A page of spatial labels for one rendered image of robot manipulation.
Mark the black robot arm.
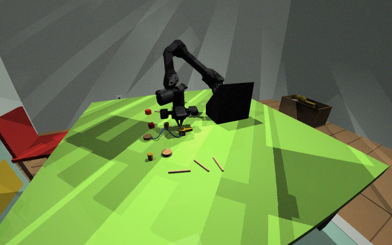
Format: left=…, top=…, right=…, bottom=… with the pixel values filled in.
left=155, top=40, right=225, bottom=120

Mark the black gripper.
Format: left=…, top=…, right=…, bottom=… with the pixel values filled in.
left=160, top=100, right=198, bottom=126

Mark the yellow cylinder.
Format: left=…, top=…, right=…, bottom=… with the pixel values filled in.
left=147, top=152, right=154, bottom=161

